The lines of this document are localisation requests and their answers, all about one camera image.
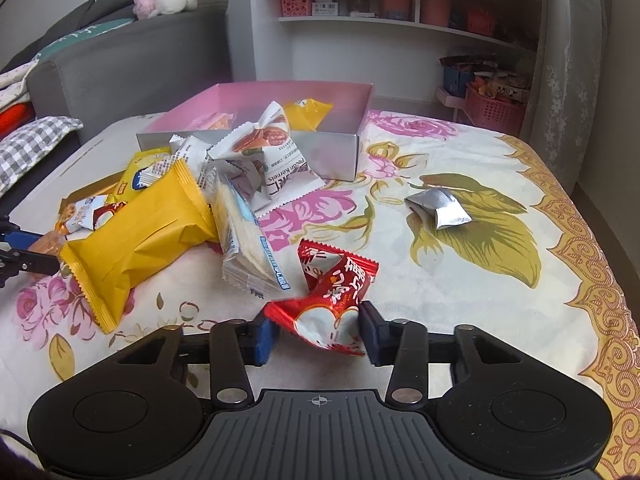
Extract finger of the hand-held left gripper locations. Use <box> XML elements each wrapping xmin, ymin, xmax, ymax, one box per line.
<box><xmin>0</xmin><ymin>216</ymin><xmax>47</xmax><ymax>247</ymax></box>
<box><xmin>0</xmin><ymin>247</ymin><xmax>63</xmax><ymax>288</ymax></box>

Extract orange white cookie packet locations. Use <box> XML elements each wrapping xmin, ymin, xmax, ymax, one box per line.
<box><xmin>31</xmin><ymin>195</ymin><xmax>123</xmax><ymax>257</ymax></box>

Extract red heart-print snack packet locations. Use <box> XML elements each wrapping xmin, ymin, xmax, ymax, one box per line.
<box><xmin>263</xmin><ymin>240</ymin><xmax>380</xmax><ymax>358</ymax></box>

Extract red cloth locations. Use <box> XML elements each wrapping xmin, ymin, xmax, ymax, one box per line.
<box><xmin>0</xmin><ymin>102</ymin><xmax>37</xmax><ymax>137</ymax></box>

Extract pink cardboard box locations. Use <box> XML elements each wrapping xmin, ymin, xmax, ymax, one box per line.
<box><xmin>136</xmin><ymin>81</ymin><xmax>375</xmax><ymax>183</ymax></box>

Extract clear cracker packet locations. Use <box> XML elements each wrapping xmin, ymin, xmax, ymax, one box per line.
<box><xmin>212</xmin><ymin>170</ymin><xmax>292</xmax><ymax>297</ymax></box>

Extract white bookshelf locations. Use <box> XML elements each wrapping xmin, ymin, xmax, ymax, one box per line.
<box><xmin>248</xmin><ymin>0</ymin><xmax>547</xmax><ymax>112</ymax></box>

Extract floral patterned pillow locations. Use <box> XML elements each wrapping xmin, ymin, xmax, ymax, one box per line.
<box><xmin>0</xmin><ymin>59</ymin><xmax>42</xmax><ymax>107</ymax></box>

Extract floral printed blanket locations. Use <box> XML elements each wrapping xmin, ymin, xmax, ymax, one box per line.
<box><xmin>0</xmin><ymin>109</ymin><xmax>640</xmax><ymax>480</ymax></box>

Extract pink plush toy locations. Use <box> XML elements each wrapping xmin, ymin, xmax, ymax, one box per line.
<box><xmin>133</xmin><ymin>0</ymin><xmax>166</xmax><ymax>19</ymax></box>

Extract grey checked pillow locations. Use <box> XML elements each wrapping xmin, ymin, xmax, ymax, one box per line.
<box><xmin>0</xmin><ymin>115</ymin><xmax>84</xmax><ymax>197</ymax></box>

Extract large pink plastic basket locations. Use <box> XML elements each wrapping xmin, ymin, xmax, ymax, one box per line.
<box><xmin>465</xmin><ymin>82</ymin><xmax>529</xmax><ymax>136</ymax></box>

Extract yellow blue-label snack packet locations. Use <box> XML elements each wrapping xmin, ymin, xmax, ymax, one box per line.
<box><xmin>117</xmin><ymin>147</ymin><xmax>174</xmax><ymax>202</ymax></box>

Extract pink orange snack packet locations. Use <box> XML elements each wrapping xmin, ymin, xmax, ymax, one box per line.
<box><xmin>186</xmin><ymin>112</ymin><xmax>236</xmax><ymax>134</ymax></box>

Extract salmon plain cup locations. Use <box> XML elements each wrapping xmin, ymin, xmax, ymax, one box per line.
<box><xmin>420</xmin><ymin>0</ymin><xmax>454</xmax><ymax>27</ymax></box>

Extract white text-printed nut packet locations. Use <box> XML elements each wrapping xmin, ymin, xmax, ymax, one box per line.
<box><xmin>250</xmin><ymin>139</ymin><xmax>325</xmax><ymax>213</ymax></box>

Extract large plain yellow snack packet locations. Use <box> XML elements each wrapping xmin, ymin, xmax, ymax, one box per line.
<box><xmin>59</xmin><ymin>160</ymin><xmax>217</xmax><ymax>335</ymax></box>

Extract teal cushion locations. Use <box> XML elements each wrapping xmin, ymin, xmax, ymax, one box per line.
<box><xmin>36</xmin><ymin>18</ymin><xmax>134</xmax><ymax>62</ymax></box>

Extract small silver foil packet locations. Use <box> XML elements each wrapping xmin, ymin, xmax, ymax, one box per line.
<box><xmin>404</xmin><ymin>185</ymin><xmax>474</xmax><ymax>231</ymax></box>

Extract white pecan-picture packet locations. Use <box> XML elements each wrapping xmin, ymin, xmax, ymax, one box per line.
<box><xmin>207</xmin><ymin>101</ymin><xmax>292</xmax><ymax>162</ymax></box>

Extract grey sofa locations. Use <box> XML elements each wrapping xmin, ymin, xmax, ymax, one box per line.
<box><xmin>0</xmin><ymin>0</ymin><xmax>232</xmax><ymax>161</ymax></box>

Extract white crumpled nut packet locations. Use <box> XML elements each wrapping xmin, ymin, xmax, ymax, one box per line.
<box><xmin>169</xmin><ymin>134</ymin><xmax>219</xmax><ymax>192</ymax></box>

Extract small yellow snack packet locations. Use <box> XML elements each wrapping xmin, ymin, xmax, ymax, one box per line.
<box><xmin>284</xmin><ymin>98</ymin><xmax>334</xmax><ymax>132</ymax></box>

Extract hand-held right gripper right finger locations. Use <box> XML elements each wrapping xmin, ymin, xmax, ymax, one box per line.
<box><xmin>357</xmin><ymin>301</ymin><xmax>522</xmax><ymax>407</ymax></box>

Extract beige lace curtain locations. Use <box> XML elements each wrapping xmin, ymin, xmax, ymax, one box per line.
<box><xmin>519</xmin><ymin>0</ymin><xmax>610</xmax><ymax>182</ymax></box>

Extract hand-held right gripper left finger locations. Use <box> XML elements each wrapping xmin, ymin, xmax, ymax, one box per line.
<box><xmin>114</xmin><ymin>309</ymin><xmax>279</xmax><ymax>407</ymax></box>

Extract salmon pen holder cup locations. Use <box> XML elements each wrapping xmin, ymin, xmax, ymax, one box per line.
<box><xmin>382</xmin><ymin>0</ymin><xmax>412</xmax><ymax>21</ymax></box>

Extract small red basket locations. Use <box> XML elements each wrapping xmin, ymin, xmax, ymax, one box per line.
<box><xmin>467</xmin><ymin>7</ymin><xmax>499</xmax><ymax>36</ymax></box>

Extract blue cardboard box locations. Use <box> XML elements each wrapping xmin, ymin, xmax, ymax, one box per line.
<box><xmin>442</xmin><ymin>57</ymin><xmax>477</xmax><ymax>99</ymax></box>

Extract pink white storage stool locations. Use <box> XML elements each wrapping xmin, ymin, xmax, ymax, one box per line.
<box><xmin>434</xmin><ymin>85</ymin><xmax>472</xmax><ymax>122</ymax></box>

